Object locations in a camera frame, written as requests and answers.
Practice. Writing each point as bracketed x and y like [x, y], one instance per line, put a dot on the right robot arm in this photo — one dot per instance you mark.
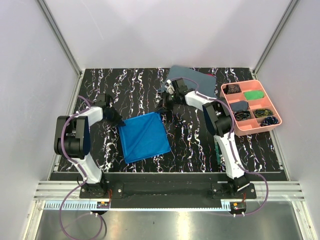
[219, 122]

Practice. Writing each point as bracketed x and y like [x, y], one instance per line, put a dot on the grey folded napkin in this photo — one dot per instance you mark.
[205, 84]

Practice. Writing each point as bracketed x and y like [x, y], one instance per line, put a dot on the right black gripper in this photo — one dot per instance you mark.
[164, 105]

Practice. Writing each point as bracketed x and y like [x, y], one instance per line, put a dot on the aluminium frame rail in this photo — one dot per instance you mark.
[58, 35]

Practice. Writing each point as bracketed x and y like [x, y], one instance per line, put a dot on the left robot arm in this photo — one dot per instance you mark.
[72, 140]

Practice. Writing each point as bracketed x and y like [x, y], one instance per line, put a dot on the blue cloth napkin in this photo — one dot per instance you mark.
[143, 137]

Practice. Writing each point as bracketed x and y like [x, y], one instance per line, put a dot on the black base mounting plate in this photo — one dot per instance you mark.
[169, 191]

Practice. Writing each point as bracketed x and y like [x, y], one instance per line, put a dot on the blue patterned item in tray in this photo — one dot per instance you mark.
[269, 121]

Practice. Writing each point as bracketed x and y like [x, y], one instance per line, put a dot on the yellow green item in tray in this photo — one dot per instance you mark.
[263, 113]

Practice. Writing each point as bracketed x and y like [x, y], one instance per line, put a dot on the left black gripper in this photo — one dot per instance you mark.
[118, 121]

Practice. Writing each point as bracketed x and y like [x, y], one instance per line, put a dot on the dark patterned item in tray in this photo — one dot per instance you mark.
[232, 89]

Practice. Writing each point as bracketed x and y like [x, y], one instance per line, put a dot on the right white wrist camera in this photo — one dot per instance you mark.
[169, 87]

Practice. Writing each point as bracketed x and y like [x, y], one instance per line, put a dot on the dark multicolour item in tray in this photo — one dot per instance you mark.
[242, 115]

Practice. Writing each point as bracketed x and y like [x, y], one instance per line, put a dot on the pink divided tray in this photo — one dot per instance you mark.
[252, 125]

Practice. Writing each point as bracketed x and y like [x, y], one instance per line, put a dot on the grey item in tray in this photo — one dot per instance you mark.
[239, 106]

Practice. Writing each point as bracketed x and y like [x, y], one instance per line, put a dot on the knife with green handle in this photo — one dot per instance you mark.
[217, 152]

